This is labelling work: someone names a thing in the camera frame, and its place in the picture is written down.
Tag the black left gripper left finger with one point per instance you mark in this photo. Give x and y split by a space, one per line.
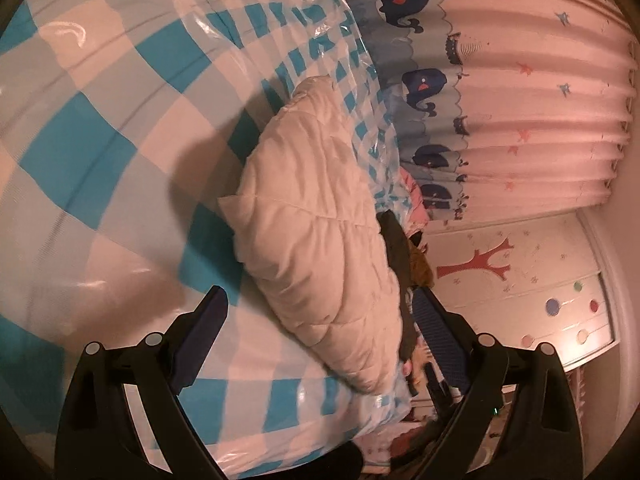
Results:
96 436

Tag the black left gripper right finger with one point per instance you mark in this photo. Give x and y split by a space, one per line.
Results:
506 413

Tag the cream quilted down jacket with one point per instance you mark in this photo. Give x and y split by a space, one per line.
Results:
305 229

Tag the white wardrobe with tree decal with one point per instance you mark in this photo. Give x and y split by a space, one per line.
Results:
526 282

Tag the brown fuzzy garment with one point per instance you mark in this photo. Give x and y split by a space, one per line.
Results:
421 273

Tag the black garment on bed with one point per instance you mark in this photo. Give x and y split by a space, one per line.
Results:
398 259

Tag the pink garment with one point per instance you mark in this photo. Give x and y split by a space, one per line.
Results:
418 216

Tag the blue white checkered bed sheet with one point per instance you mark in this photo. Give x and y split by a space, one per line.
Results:
122 123

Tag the whale print pink curtain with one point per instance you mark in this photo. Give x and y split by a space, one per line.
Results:
504 109

